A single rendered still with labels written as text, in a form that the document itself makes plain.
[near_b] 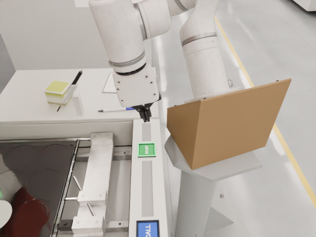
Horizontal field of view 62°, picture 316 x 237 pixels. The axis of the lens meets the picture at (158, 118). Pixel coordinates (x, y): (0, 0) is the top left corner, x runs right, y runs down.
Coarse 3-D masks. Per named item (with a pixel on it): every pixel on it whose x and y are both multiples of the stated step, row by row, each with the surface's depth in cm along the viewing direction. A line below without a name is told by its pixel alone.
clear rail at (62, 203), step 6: (78, 138) 94; (78, 144) 93; (72, 156) 88; (72, 162) 86; (72, 168) 85; (66, 186) 80; (66, 192) 78; (60, 204) 75; (60, 210) 74; (60, 216) 72; (54, 228) 70; (54, 234) 69
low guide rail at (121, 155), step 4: (80, 152) 96; (84, 152) 96; (88, 152) 96; (116, 152) 96; (120, 152) 96; (124, 152) 96; (128, 152) 96; (80, 156) 95; (84, 156) 95; (88, 156) 95; (116, 156) 96; (120, 156) 96; (124, 156) 96; (128, 156) 96; (76, 160) 97; (80, 160) 97; (84, 160) 97
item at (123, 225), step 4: (108, 224) 76; (112, 224) 76; (116, 224) 76; (120, 224) 76; (124, 224) 76; (52, 228) 75; (108, 228) 76; (112, 228) 76; (116, 228) 76; (120, 228) 76; (124, 228) 76; (60, 232) 76; (64, 232) 76; (68, 232) 76; (72, 232) 76; (108, 232) 77
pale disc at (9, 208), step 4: (0, 200) 76; (0, 204) 75; (4, 204) 75; (8, 204) 75; (0, 208) 74; (4, 208) 74; (8, 208) 74; (0, 212) 74; (4, 212) 74; (8, 212) 74; (0, 216) 73; (4, 216) 73; (8, 216) 73; (0, 220) 72; (4, 220) 72; (0, 224) 71; (4, 224) 71
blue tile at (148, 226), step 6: (150, 222) 65; (156, 222) 65; (138, 228) 64; (144, 228) 63; (150, 228) 63; (156, 228) 63; (138, 234) 62; (144, 234) 62; (150, 234) 62; (156, 234) 62
